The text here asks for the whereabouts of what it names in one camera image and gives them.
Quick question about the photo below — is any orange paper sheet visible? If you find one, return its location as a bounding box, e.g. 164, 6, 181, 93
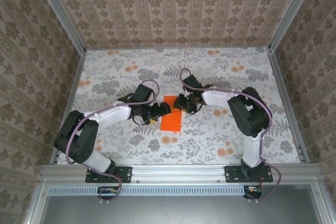
159, 94, 184, 132

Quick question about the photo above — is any floral patterned table cover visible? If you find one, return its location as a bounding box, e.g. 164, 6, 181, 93
56, 47, 302, 166

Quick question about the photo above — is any aluminium back edge strip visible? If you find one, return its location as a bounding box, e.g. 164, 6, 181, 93
84, 44, 271, 51

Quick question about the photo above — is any grey metal panel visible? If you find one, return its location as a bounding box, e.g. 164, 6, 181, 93
43, 195, 320, 224

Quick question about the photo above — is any left thin black wrist cable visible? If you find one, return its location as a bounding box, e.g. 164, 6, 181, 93
132, 115, 150, 127

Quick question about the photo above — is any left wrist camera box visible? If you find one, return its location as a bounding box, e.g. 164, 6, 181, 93
134, 84, 155, 102

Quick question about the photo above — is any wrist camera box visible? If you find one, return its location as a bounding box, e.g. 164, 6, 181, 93
134, 84, 155, 102
182, 75, 203, 91

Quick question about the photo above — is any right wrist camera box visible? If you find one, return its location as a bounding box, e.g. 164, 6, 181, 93
182, 75, 203, 91

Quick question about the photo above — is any aluminium front rail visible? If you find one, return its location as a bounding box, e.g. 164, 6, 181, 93
39, 163, 323, 184

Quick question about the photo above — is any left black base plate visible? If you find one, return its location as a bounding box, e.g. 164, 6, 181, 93
85, 165, 132, 184

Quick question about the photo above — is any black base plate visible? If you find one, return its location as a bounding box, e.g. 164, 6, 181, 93
225, 165, 274, 184
85, 165, 132, 184

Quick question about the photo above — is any left aluminium side rail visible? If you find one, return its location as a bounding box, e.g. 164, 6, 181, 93
48, 49, 87, 166

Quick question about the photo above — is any aluminium side rail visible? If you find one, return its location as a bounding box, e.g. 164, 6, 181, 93
48, 49, 87, 166
266, 47, 312, 164

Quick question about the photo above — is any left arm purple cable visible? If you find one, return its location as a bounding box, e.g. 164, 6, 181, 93
65, 79, 161, 205

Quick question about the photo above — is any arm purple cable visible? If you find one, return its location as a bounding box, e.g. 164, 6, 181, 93
65, 79, 161, 205
180, 68, 283, 204

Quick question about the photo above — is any slotted grey cable duct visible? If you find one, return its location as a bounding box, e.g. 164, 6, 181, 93
48, 186, 245, 197

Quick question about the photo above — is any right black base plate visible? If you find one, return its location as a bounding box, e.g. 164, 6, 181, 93
225, 165, 274, 184

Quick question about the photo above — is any right aluminium side rail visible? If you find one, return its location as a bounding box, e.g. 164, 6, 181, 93
266, 47, 312, 164

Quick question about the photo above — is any left black cable port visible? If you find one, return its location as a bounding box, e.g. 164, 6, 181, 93
97, 186, 119, 201

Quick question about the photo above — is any black cable port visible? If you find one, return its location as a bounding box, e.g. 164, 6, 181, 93
97, 186, 119, 201
243, 185, 264, 200

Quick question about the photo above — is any right black cable port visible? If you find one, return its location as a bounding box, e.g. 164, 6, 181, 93
243, 185, 264, 200

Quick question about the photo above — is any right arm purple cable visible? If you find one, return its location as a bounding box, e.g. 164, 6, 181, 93
180, 68, 283, 204

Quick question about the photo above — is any left aluminium corner post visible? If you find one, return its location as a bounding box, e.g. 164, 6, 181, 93
30, 0, 87, 54

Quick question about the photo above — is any aluminium corner post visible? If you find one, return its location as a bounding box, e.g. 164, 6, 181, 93
30, 0, 87, 54
267, 0, 320, 53

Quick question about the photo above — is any right aluminium corner post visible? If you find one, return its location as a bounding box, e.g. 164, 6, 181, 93
267, 0, 320, 53

